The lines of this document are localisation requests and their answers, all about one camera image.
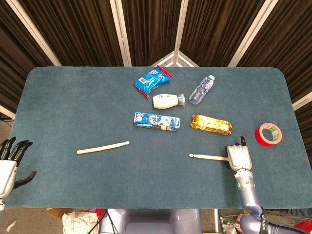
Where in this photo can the small green clear tape roll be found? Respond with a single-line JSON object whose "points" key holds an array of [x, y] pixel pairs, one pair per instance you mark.
{"points": [[274, 132]]}

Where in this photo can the pale wooden drumstick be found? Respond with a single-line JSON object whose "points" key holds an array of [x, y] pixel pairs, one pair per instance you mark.
{"points": [[102, 148], [209, 157]]}

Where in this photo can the small red object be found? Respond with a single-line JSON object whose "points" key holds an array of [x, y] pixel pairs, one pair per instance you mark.
{"points": [[99, 212]]}

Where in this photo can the clear plastic water bottle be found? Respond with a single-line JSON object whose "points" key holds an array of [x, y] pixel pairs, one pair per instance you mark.
{"points": [[201, 91]]}

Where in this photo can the right lavender silver robot arm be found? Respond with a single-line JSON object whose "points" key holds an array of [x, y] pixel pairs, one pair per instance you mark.
{"points": [[248, 195]]}

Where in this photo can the cream drink bottle grey cap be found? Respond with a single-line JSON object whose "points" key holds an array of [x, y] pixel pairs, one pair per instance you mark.
{"points": [[165, 101]]}

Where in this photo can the teal blue table mat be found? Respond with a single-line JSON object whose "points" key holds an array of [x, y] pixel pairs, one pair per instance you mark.
{"points": [[97, 109]]}

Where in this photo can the red round object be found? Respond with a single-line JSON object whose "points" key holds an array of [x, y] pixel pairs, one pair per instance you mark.
{"points": [[304, 223]]}

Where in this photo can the white screen frame post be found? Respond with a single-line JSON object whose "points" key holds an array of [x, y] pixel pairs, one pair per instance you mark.
{"points": [[6, 111], [122, 34], [35, 34], [181, 24], [303, 101], [251, 34]]}

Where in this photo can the gold foil cracker pack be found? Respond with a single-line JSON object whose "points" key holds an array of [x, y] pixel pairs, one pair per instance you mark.
{"points": [[209, 124]]}

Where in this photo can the white paper scrap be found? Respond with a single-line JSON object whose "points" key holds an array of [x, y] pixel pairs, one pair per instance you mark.
{"points": [[11, 226]]}

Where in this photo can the blue red-edged snack bag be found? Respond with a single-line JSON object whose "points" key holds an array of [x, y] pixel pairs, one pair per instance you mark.
{"points": [[151, 80]]}

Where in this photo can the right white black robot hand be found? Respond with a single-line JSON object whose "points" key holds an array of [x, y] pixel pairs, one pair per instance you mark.
{"points": [[239, 157]]}

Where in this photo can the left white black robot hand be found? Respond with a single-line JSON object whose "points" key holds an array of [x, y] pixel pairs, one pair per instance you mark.
{"points": [[6, 170]]}

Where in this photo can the blue Oreo cookie box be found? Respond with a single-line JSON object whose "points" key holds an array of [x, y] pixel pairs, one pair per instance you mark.
{"points": [[156, 121]]}

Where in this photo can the white triangular frame foot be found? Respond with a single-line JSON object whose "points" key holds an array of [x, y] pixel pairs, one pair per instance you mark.
{"points": [[174, 58]]}

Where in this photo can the white checked bag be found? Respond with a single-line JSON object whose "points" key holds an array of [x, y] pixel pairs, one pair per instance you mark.
{"points": [[78, 223]]}

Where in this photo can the lavender robot torso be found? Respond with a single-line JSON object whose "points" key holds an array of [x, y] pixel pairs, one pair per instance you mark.
{"points": [[151, 221]]}

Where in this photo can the red tape roll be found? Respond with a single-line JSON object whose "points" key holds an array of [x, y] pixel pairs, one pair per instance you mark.
{"points": [[259, 137]]}

